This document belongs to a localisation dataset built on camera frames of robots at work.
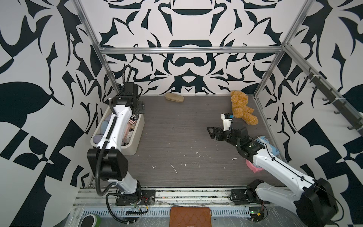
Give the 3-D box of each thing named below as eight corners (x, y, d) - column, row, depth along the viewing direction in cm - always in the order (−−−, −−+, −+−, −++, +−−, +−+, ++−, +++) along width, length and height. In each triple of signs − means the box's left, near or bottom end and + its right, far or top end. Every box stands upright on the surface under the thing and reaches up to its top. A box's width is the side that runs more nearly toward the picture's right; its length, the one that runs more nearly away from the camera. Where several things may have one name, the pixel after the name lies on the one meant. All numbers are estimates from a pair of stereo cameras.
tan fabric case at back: (164, 98, 121) (164, 95, 119) (167, 93, 124) (166, 91, 122) (182, 103, 117) (182, 101, 115) (184, 98, 120) (184, 96, 118)
